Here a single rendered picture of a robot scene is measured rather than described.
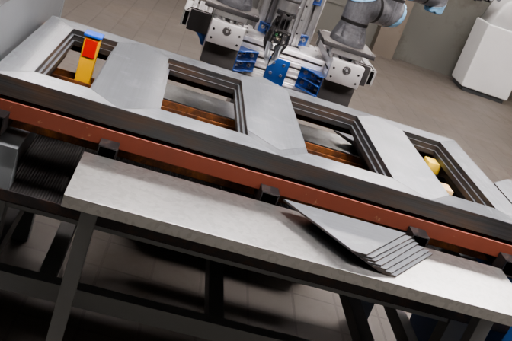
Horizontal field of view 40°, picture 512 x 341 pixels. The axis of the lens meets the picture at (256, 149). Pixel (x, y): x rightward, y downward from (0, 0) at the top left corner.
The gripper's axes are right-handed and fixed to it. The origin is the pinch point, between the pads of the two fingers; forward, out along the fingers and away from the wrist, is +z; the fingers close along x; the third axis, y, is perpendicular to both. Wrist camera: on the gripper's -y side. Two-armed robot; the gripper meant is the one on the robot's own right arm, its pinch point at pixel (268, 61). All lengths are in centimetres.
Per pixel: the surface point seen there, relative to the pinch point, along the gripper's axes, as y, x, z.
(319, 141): 1.5, 29.7, 24.3
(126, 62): 37, -50, 6
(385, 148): 48, 38, 5
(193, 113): 19.8, -22.5, 21.6
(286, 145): 73, 1, 5
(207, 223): 109, -20, 17
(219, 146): 82, -19, 8
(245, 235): 111, -10, 17
